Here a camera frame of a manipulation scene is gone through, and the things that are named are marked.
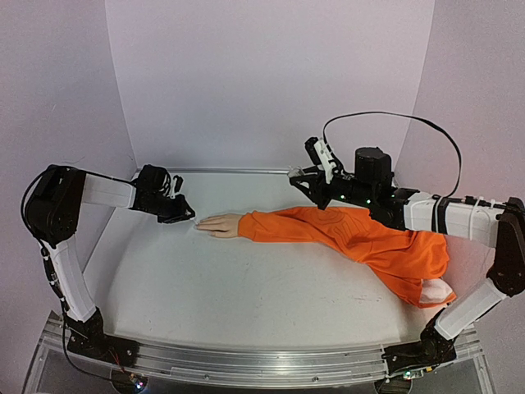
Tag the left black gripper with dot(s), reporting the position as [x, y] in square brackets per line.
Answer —
[181, 213]

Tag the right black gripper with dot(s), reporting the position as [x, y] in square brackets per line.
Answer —
[321, 186]

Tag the clear nail polish bottle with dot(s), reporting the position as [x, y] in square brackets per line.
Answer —
[295, 172]

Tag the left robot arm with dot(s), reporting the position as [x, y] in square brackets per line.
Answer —
[50, 211]

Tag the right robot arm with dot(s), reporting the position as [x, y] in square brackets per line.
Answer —
[496, 225]

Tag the mannequin hand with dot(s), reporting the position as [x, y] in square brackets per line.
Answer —
[222, 226]

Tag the orange sweatshirt sleeve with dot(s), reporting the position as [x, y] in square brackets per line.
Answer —
[400, 259]

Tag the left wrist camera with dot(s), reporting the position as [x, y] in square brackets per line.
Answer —
[172, 186]

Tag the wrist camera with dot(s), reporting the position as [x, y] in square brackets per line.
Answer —
[322, 156]
[172, 186]

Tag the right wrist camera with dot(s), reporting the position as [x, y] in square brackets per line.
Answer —
[322, 156]

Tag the aluminium back rail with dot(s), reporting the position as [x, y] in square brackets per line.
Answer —
[220, 170]

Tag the aluminium rail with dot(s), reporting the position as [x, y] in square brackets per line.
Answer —
[260, 368]
[220, 170]

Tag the aluminium front rail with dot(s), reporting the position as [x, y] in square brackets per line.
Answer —
[260, 368]

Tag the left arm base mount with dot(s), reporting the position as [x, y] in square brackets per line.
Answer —
[88, 339]

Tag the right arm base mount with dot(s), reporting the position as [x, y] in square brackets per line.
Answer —
[431, 350]

